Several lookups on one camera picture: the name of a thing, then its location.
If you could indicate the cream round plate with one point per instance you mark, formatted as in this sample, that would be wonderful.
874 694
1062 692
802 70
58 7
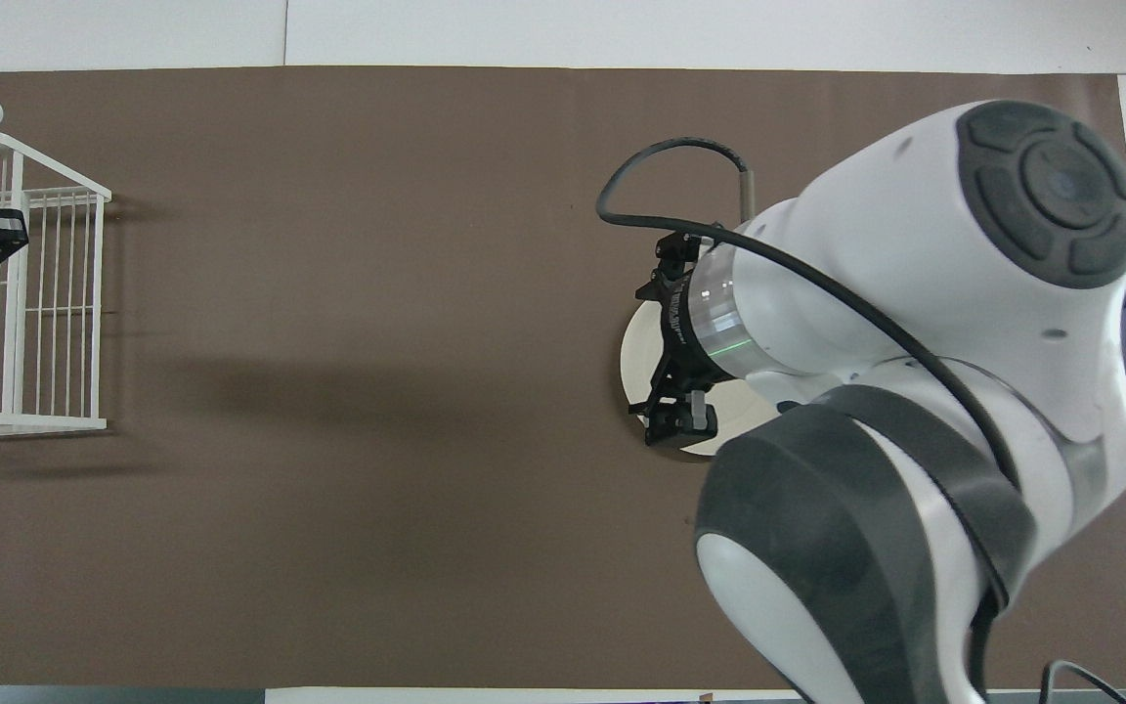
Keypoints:
639 367

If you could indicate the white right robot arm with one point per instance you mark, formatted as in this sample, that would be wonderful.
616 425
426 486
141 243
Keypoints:
915 391

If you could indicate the brown table mat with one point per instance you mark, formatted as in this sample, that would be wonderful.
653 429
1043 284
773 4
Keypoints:
377 293

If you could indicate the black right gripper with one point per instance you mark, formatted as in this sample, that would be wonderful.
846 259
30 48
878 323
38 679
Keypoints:
688 323

